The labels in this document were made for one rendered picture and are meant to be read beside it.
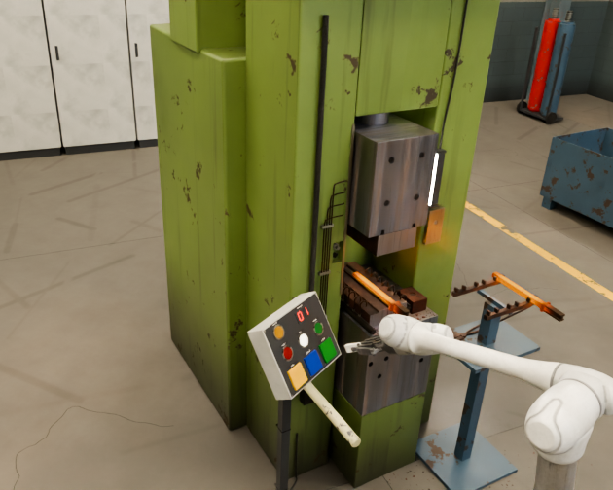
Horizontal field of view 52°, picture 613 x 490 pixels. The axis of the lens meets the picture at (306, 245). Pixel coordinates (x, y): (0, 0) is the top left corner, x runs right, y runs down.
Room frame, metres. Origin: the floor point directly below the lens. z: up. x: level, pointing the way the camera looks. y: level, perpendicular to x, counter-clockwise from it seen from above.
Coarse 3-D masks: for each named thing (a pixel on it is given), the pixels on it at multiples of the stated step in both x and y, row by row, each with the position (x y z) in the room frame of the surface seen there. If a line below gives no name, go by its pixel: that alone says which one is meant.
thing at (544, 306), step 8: (496, 272) 2.65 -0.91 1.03; (504, 280) 2.58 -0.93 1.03; (512, 288) 2.53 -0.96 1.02; (520, 288) 2.51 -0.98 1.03; (528, 296) 2.44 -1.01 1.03; (536, 304) 2.40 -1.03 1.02; (544, 304) 2.37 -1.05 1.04; (552, 312) 2.33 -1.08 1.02; (560, 312) 2.31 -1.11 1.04; (560, 320) 2.29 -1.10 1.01
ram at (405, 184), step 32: (384, 128) 2.46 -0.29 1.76; (416, 128) 2.48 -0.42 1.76; (352, 160) 2.41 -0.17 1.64; (384, 160) 2.30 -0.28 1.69; (416, 160) 2.39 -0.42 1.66; (352, 192) 2.39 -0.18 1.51; (384, 192) 2.31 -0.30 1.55; (416, 192) 2.40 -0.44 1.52; (352, 224) 2.38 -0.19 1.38; (384, 224) 2.32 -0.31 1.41; (416, 224) 2.41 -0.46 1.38
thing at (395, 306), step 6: (360, 276) 2.59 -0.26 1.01; (366, 282) 2.54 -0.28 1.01; (372, 288) 2.49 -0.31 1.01; (378, 288) 2.49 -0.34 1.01; (378, 294) 2.45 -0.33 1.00; (384, 294) 2.44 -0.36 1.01; (384, 300) 2.40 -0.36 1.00; (390, 300) 2.39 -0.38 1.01; (390, 306) 2.35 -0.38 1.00; (396, 306) 2.34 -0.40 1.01; (402, 306) 2.33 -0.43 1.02; (396, 312) 2.34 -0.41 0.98; (402, 312) 2.31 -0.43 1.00; (408, 312) 2.29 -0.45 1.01
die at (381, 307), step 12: (348, 264) 2.71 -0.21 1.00; (348, 276) 2.62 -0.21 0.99; (372, 276) 2.62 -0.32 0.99; (360, 288) 2.52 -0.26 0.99; (384, 288) 2.52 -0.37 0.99; (372, 300) 2.41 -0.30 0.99; (396, 300) 2.42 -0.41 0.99; (372, 312) 2.33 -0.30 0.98; (384, 312) 2.35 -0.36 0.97; (372, 324) 2.31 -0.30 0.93
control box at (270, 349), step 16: (288, 304) 2.06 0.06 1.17; (304, 304) 2.05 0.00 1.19; (320, 304) 2.11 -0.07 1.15; (272, 320) 1.92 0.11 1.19; (288, 320) 1.95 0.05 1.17; (304, 320) 2.01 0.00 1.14; (320, 320) 2.07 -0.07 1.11; (256, 336) 1.86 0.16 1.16; (272, 336) 1.86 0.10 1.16; (288, 336) 1.91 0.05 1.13; (320, 336) 2.02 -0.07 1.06; (256, 352) 1.86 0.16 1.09; (272, 352) 1.83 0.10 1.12; (304, 352) 1.92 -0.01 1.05; (320, 352) 1.98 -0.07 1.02; (272, 368) 1.82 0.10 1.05; (288, 368) 1.83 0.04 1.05; (304, 368) 1.88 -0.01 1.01; (320, 368) 1.94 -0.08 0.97; (272, 384) 1.82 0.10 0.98; (288, 384) 1.80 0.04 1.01; (304, 384) 1.84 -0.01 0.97
